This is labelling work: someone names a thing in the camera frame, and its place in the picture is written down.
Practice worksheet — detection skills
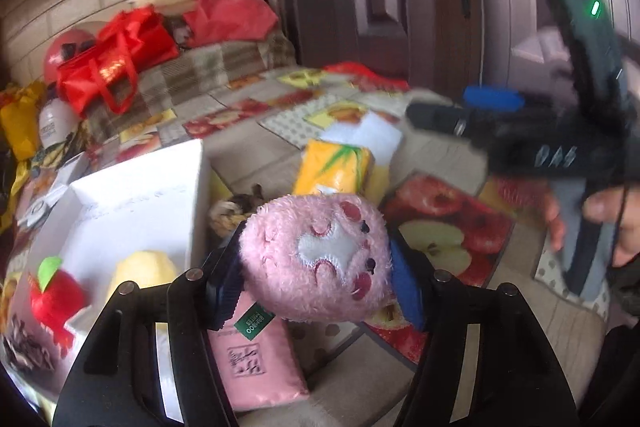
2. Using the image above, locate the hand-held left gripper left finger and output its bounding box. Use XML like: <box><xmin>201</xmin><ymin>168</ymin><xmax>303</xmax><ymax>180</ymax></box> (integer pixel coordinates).
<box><xmin>51</xmin><ymin>224</ymin><xmax>248</xmax><ymax>427</ymax></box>

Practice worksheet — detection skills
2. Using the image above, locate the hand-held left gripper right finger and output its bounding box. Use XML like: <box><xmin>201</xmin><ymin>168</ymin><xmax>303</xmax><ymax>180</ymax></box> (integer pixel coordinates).
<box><xmin>387</xmin><ymin>234</ymin><xmax>583</xmax><ymax>427</ymax></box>

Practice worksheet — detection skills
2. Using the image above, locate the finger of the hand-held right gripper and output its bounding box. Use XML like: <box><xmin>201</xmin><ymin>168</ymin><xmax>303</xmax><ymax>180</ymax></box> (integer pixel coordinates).
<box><xmin>462</xmin><ymin>86</ymin><xmax>523</xmax><ymax>114</ymax></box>

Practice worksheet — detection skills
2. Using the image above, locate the brown braided rope toy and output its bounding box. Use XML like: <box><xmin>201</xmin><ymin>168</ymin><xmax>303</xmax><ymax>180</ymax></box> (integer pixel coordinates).
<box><xmin>209</xmin><ymin>184</ymin><xmax>268</xmax><ymax>238</ymax></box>

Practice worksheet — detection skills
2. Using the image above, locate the pale yellow plush toy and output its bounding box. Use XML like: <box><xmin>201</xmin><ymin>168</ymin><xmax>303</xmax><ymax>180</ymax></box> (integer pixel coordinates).
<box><xmin>106</xmin><ymin>249</ymin><xmax>183</xmax><ymax>303</ymax></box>

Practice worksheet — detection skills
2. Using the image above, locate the pink tissue packet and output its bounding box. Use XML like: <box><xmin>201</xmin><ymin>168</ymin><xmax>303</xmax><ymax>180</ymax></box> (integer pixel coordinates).
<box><xmin>206</xmin><ymin>292</ymin><xmax>311</xmax><ymax>412</ymax></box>

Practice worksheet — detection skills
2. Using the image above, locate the pink plush toy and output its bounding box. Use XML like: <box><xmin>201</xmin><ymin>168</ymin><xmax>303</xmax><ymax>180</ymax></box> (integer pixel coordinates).
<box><xmin>236</xmin><ymin>193</ymin><xmax>393</xmax><ymax>324</ymax></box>

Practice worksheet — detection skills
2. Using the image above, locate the white cardboard box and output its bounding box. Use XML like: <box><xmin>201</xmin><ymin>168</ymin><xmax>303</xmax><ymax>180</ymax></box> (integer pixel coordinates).
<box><xmin>7</xmin><ymin>138</ymin><xmax>215</xmax><ymax>423</ymax></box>

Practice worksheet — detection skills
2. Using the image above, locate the yellow tissue packet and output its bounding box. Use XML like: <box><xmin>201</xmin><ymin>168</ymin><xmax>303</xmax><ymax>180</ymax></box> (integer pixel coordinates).
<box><xmin>291</xmin><ymin>138</ymin><xmax>376</xmax><ymax>198</ymax></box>

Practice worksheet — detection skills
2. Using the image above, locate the red apple plush toy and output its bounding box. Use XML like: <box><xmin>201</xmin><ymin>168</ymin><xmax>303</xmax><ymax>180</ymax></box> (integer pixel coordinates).
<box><xmin>29</xmin><ymin>256</ymin><xmax>86</xmax><ymax>348</ymax></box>

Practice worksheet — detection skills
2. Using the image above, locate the person's right forearm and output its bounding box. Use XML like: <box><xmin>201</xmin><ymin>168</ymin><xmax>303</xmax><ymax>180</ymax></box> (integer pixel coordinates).
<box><xmin>582</xmin><ymin>264</ymin><xmax>640</xmax><ymax>413</ymax></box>

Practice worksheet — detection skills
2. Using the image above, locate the person's right hand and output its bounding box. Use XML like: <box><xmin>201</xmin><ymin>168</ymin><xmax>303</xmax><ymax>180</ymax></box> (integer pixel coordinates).
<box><xmin>542</xmin><ymin>184</ymin><xmax>640</xmax><ymax>268</ymax></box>

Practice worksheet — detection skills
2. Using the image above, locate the fruit print tablecloth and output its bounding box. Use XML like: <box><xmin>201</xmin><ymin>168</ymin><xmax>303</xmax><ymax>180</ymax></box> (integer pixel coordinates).
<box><xmin>0</xmin><ymin>67</ymin><xmax>611</xmax><ymax>427</ymax></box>

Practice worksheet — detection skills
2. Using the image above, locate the red glossy packet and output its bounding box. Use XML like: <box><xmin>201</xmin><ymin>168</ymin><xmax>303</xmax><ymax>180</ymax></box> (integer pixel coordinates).
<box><xmin>322</xmin><ymin>61</ymin><xmax>408</xmax><ymax>92</ymax></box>

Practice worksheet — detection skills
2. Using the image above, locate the small white box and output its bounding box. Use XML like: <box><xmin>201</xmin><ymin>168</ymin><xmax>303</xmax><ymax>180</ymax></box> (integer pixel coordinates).
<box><xmin>47</xmin><ymin>152</ymin><xmax>93</xmax><ymax>192</ymax></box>

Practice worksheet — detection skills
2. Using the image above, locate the brown patterned cloth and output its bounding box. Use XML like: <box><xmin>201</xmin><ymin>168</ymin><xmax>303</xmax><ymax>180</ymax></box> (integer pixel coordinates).
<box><xmin>0</xmin><ymin>314</ymin><xmax>57</xmax><ymax>373</ymax></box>

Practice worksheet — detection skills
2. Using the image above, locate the yellow patterned wrapper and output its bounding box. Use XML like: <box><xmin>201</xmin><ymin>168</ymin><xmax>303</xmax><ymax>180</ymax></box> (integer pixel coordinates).
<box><xmin>30</xmin><ymin>134</ymin><xmax>88</xmax><ymax>168</ymax></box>

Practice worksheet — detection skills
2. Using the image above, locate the plaid blanket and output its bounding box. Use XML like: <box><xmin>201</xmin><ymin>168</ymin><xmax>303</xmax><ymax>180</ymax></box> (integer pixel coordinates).
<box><xmin>80</xmin><ymin>32</ymin><xmax>298</xmax><ymax>148</ymax></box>

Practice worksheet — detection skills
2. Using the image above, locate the white jar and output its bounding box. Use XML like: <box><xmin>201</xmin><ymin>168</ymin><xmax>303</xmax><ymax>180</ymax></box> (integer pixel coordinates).
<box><xmin>39</xmin><ymin>97</ymin><xmax>81</xmax><ymax>150</ymax></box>

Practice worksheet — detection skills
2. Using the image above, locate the red tote bag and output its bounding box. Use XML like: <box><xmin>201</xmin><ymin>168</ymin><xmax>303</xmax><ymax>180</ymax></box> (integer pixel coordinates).
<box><xmin>56</xmin><ymin>6</ymin><xmax>180</xmax><ymax>118</ymax></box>

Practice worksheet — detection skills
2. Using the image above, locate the yellow bag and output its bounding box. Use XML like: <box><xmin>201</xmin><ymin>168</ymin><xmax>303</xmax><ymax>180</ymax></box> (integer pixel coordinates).
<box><xmin>0</xmin><ymin>82</ymin><xmax>48</xmax><ymax>162</ymax></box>

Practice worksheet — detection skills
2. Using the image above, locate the red plastic bag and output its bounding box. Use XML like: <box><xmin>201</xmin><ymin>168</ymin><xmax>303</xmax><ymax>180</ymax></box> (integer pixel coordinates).
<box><xmin>182</xmin><ymin>0</ymin><xmax>280</xmax><ymax>49</ymax></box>

